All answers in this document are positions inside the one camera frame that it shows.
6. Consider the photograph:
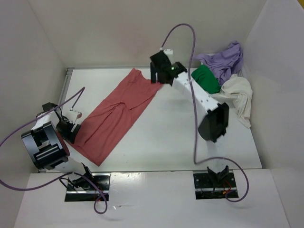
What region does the red t shirt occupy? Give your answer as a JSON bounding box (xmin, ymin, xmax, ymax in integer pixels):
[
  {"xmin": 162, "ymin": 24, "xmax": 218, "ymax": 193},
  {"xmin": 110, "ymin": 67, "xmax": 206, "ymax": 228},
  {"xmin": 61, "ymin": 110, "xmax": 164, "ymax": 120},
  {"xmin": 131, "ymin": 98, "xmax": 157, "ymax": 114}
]
[{"xmin": 71, "ymin": 68, "xmax": 162, "ymax": 166}]

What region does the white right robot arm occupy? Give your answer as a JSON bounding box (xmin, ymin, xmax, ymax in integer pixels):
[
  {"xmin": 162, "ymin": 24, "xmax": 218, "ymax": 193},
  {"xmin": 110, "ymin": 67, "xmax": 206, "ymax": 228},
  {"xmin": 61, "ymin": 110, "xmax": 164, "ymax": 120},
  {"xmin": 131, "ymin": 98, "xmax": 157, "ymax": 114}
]
[{"xmin": 150, "ymin": 50, "xmax": 229, "ymax": 187}]

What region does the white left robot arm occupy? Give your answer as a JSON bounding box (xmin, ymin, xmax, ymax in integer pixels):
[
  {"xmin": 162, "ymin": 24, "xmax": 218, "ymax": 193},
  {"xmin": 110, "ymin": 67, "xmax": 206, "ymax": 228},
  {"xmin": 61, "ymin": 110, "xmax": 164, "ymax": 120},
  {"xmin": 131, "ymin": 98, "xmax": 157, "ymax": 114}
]
[{"xmin": 21, "ymin": 102, "xmax": 95, "ymax": 190}]

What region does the green t shirt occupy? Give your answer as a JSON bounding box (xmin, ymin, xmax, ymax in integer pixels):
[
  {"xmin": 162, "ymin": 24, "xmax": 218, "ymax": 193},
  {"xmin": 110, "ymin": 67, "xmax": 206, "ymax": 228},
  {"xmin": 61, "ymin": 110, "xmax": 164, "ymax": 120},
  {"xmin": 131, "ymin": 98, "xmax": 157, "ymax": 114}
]
[{"xmin": 191, "ymin": 65, "xmax": 221, "ymax": 94}]

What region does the purple t shirt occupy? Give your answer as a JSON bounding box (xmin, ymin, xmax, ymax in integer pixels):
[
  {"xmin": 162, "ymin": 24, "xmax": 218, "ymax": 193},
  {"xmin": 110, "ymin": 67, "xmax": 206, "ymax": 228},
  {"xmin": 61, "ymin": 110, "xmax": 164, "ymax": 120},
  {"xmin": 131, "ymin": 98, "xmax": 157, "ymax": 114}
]
[{"xmin": 194, "ymin": 40, "xmax": 243, "ymax": 86}]

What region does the cream white t shirt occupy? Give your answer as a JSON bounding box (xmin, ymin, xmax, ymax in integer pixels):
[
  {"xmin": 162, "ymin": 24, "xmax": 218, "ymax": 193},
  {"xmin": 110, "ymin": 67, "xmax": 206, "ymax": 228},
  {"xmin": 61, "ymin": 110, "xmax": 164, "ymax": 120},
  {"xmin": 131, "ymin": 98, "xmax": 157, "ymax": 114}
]
[{"xmin": 211, "ymin": 74, "xmax": 253, "ymax": 128}]

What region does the white plastic basket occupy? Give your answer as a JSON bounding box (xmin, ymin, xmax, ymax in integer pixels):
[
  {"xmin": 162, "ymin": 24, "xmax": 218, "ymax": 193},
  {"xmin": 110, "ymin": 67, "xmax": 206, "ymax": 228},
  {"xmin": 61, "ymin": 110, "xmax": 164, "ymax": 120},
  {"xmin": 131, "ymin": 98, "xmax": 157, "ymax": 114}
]
[{"xmin": 200, "ymin": 53, "xmax": 247, "ymax": 78}]

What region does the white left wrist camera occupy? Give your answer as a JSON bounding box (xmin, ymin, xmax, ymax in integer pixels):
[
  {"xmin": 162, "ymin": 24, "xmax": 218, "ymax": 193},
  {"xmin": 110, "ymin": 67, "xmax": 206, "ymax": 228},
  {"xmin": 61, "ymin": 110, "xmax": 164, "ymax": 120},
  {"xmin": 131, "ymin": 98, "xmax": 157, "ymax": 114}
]
[{"xmin": 65, "ymin": 109, "xmax": 82, "ymax": 124}]

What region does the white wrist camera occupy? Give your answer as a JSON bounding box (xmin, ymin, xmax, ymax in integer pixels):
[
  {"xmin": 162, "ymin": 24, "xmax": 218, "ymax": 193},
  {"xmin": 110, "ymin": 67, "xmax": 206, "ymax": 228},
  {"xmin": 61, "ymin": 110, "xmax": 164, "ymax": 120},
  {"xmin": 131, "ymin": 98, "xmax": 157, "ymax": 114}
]
[
  {"xmin": 65, "ymin": 109, "xmax": 82, "ymax": 124},
  {"xmin": 160, "ymin": 47, "xmax": 173, "ymax": 58}
]

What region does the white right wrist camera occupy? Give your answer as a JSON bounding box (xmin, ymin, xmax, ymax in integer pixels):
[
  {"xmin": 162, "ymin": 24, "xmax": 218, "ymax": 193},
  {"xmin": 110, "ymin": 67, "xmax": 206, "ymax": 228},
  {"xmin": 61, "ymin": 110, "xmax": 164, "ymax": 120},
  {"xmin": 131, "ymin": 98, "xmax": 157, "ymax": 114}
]
[{"xmin": 160, "ymin": 47, "xmax": 173, "ymax": 58}]

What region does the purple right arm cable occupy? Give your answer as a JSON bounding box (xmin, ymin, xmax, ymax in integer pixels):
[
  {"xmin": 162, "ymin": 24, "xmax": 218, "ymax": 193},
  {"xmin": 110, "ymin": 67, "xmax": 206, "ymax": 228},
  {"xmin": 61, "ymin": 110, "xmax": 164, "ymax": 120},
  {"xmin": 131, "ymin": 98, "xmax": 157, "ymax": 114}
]
[{"xmin": 161, "ymin": 23, "xmax": 250, "ymax": 202}]

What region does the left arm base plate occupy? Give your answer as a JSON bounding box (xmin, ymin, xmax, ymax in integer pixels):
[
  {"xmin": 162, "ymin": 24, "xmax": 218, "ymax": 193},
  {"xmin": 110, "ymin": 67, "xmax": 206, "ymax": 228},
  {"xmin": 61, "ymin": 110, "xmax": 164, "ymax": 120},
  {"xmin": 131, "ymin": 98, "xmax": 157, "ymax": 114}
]
[{"xmin": 59, "ymin": 173, "xmax": 111, "ymax": 202}]

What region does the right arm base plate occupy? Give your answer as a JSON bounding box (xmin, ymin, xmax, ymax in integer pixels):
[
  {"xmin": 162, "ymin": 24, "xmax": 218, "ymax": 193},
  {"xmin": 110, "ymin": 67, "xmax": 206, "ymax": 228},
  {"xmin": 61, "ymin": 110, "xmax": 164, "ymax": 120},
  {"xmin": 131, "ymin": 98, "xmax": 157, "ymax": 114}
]
[{"xmin": 193, "ymin": 172, "xmax": 238, "ymax": 200}]

